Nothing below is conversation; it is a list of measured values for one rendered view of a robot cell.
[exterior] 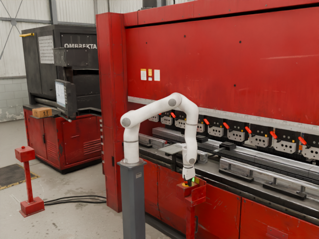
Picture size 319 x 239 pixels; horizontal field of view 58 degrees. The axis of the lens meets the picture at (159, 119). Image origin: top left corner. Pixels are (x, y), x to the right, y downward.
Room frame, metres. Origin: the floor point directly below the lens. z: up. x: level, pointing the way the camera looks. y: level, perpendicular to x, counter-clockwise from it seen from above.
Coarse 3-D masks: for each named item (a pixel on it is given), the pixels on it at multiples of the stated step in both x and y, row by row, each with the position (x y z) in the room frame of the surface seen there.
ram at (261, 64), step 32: (128, 32) 3.27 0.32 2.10; (160, 32) 2.90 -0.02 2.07; (192, 32) 2.61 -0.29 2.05; (224, 32) 2.37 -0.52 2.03; (256, 32) 2.17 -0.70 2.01; (288, 32) 2.00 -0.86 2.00; (128, 64) 3.28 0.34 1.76; (160, 64) 2.90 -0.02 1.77; (192, 64) 2.60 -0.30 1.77; (224, 64) 2.36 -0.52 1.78; (256, 64) 2.16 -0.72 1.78; (288, 64) 1.99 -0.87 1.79; (160, 96) 2.91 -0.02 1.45; (192, 96) 2.60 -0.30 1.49; (224, 96) 2.35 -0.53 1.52; (256, 96) 2.15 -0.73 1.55; (288, 96) 1.98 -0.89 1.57; (288, 128) 1.96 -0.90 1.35
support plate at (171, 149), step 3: (174, 144) 2.73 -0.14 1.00; (165, 147) 2.63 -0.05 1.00; (168, 147) 2.63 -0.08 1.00; (171, 147) 2.63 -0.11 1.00; (174, 147) 2.63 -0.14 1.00; (177, 147) 2.62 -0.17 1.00; (159, 150) 2.57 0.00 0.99; (162, 150) 2.55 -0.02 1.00; (165, 150) 2.55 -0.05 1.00; (168, 150) 2.55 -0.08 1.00; (171, 150) 2.54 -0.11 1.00; (174, 150) 2.54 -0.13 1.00; (177, 150) 2.54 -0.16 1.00; (180, 150) 2.54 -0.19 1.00; (168, 153) 2.49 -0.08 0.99; (171, 153) 2.47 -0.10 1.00; (174, 153) 2.48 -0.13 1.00
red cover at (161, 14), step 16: (208, 0) 2.47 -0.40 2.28; (224, 0) 2.36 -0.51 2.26; (240, 0) 2.25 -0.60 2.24; (256, 0) 2.16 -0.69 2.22; (272, 0) 2.07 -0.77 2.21; (288, 0) 2.00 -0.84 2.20; (304, 0) 1.92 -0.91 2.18; (128, 16) 3.23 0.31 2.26; (144, 16) 3.04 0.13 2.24; (160, 16) 2.87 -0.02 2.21; (176, 16) 2.72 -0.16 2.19; (192, 16) 2.58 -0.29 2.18; (208, 16) 2.47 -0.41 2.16
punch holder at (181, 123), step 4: (176, 112) 2.75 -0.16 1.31; (180, 112) 2.70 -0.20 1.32; (184, 112) 2.67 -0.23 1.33; (176, 116) 2.75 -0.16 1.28; (180, 116) 2.71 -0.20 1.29; (184, 116) 2.67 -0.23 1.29; (176, 120) 2.74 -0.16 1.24; (180, 120) 2.70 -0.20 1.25; (184, 120) 2.67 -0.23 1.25; (176, 124) 2.74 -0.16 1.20; (180, 124) 2.70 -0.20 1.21; (184, 124) 2.67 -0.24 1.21; (184, 128) 2.66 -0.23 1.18
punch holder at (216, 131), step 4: (208, 116) 2.46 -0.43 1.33; (212, 116) 2.44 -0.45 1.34; (208, 120) 2.46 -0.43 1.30; (212, 120) 2.43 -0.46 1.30; (216, 120) 2.40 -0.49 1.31; (220, 120) 2.38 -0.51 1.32; (224, 120) 2.37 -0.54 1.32; (212, 124) 2.43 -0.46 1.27; (216, 124) 2.40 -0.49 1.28; (220, 124) 2.37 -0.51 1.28; (208, 128) 2.46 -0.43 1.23; (212, 128) 2.43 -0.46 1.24; (216, 128) 2.40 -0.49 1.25; (220, 128) 2.37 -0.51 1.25; (224, 128) 2.38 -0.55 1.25; (208, 132) 2.46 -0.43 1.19; (212, 132) 2.43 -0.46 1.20; (216, 132) 2.39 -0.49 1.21; (220, 132) 2.37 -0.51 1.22; (224, 132) 2.38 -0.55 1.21; (220, 136) 2.37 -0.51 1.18; (224, 136) 2.39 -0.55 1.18
